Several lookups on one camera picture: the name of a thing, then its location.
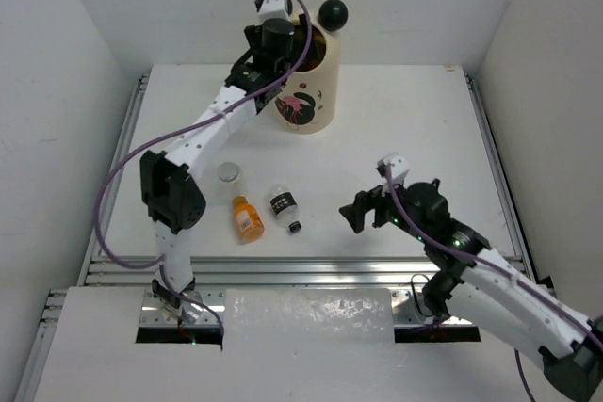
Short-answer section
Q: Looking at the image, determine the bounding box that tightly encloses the clear bottle black label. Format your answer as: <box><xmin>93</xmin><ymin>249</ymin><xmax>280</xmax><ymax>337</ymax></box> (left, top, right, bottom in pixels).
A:
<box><xmin>269</xmin><ymin>185</ymin><xmax>302</xmax><ymax>233</ymax></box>

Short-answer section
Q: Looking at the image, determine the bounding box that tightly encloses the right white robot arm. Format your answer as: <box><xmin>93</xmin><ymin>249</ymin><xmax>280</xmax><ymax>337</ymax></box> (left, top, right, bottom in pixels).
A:
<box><xmin>339</xmin><ymin>180</ymin><xmax>602</xmax><ymax>401</ymax></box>

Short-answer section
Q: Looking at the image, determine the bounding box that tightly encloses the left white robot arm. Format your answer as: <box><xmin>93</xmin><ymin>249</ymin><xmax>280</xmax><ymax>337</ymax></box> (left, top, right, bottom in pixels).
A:
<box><xmin>139</xmin><ymin>17</ymin><xmax>295</xmax><ymax>311</ymax></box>

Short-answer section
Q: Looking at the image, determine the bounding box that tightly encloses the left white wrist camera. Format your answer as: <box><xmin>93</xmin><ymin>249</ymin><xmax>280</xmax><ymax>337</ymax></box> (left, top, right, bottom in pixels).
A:
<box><xmin>255</xmin><ymin>0</ymin><xmax>290</xmax><ymax>24</ymax></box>

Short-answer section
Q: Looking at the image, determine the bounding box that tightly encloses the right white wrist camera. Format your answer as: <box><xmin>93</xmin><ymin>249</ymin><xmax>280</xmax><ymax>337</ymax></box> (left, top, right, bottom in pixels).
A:
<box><xmin>376</xmin><ymin>153</ymin><xmax>410</xmax><ymax>185</ymax></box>

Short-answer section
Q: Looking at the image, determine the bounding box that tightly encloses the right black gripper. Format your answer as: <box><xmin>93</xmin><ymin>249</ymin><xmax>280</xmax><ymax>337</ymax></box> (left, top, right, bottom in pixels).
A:
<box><xmin>338</xmin><ymin>173</ymin><xmax>428</xmax><ymax>243</ymax></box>

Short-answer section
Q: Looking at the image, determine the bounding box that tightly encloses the orange juice bottle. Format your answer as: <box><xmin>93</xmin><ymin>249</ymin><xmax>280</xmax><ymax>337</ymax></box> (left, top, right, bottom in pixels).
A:
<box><xmin>232</xmin><ymin>196</ymin><xmax>265</xmax><ymax>243</ymax></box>

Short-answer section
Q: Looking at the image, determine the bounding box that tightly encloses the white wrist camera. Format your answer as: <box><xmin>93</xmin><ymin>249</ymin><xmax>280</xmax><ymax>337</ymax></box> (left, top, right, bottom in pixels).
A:
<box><xmin>255</xmin><ymin>0</ymin><xmax>290</xmax><ymax>24</ymax></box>
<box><xmin>376</xmin><ymin>153</ymin><xmax>410</xmax><ymax>185</ymax></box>

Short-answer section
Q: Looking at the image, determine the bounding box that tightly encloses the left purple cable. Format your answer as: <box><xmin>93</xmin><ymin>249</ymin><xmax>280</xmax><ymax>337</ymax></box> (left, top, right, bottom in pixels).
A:
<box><xmin>95</xmin><ymin>0</ymin><xmax>313</xmax><ymax>337</ymax></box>

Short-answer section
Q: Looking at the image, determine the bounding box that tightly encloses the cream cat trash bin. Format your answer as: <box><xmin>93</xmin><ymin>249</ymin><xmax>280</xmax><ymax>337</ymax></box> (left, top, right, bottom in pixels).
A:
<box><xmin>271</xmin><ymin>0</ymin><xmax>349</xmax><ymax>135</ymax></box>

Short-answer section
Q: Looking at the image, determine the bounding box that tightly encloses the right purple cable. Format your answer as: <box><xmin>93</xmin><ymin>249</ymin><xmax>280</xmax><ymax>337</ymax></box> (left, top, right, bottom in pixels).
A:
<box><xmin>383</xmin><ymin>164</ymin><xmax>603</xmax><ymax>402</ymax></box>

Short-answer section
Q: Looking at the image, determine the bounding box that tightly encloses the purple cable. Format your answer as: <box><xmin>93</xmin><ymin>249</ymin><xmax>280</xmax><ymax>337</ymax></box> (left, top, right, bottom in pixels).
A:
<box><xmin>383</xmin><ymin>164</ymin><xmax>603</xmax><ymax>402</ymax></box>
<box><xmin>95</xmin><ymin>0</ymin><xmax>313</xmax><ymax>337</ymax></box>

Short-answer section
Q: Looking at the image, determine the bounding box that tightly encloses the aluminium table edge rail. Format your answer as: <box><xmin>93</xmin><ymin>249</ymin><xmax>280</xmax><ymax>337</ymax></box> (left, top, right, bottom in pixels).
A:
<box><xmin>78</xmin><ymin>257</ymin><xmax>439</xmax><ymax>287</ymax></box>

